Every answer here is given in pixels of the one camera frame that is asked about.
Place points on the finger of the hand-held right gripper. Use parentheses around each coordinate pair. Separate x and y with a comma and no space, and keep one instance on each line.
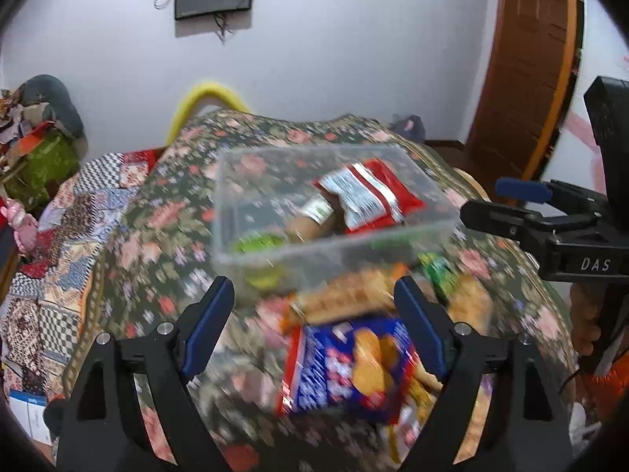
(491,219)
(521,189)

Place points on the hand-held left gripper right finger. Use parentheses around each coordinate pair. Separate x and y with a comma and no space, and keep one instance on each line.
(418,327)

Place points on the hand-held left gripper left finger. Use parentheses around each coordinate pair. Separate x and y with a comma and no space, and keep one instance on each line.
(210,327)

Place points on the blue cookie packet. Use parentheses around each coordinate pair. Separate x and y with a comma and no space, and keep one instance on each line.
(339,368)

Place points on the clear plastic container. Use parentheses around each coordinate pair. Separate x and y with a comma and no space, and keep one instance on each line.
(255,206)

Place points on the person's right hand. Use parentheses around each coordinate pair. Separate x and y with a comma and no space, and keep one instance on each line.
(585,319)

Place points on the dark green snack packet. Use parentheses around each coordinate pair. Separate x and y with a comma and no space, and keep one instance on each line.
(440,275)

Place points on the tan cracker packet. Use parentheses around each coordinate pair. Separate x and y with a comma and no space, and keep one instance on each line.
(469,302)

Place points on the orange wafer packet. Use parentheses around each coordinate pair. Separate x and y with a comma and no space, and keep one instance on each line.
(344,297)

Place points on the yellow red snack packet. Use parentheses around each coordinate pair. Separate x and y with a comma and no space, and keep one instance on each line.
(417,418)

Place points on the brown wooden door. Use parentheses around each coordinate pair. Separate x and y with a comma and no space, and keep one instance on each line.
(526,69)

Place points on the dark cloth bundle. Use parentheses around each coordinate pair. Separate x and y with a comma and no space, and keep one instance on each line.
(410,127)

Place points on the brown snack roll white label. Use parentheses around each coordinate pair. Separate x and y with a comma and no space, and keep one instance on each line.
(314,219)

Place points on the patchwork quilt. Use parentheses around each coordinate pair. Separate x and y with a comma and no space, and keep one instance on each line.
(64,236)

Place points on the white cardboard box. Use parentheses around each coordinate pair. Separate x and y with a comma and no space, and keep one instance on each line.
(29,415)

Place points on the pink plush toy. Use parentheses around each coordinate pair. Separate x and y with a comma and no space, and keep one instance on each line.
(17,226)

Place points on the green bag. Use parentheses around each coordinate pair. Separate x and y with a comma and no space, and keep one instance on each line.
(46,167)

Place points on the grey pillow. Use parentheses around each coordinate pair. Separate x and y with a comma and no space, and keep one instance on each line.
(56,103)

